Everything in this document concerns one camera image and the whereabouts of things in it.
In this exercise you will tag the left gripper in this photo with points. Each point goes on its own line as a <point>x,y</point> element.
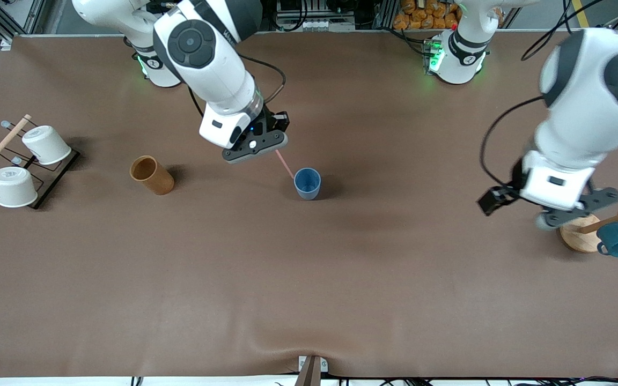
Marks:
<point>515,184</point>

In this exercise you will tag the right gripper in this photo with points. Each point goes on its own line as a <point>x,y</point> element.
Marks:
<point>272,121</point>

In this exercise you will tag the pink chopstick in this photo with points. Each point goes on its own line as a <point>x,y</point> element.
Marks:
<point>285,165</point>

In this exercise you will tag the blue cup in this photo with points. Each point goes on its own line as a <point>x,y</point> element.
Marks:
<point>307,187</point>

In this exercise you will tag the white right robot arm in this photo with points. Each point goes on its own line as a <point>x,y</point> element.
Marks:
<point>207,59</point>

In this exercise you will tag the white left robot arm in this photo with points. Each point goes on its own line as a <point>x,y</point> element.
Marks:
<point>598,91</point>

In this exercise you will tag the white cup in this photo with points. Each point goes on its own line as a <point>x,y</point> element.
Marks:
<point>14,187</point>
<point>46,145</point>

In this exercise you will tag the wooden mug tree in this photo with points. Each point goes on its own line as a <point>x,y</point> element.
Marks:
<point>577,238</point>

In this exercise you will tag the brown wooden cylinder holder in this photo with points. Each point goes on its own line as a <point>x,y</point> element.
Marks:
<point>156,179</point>

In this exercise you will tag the metal equipment shelf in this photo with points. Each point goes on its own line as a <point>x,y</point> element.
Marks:
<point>314,24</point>

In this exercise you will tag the brown table mat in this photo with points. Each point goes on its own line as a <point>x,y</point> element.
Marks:
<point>309,268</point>

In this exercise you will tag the orange bread pile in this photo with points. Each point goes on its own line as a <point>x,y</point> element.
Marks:
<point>421,16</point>

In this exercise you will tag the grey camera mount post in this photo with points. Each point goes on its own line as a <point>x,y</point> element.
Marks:
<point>310,372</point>

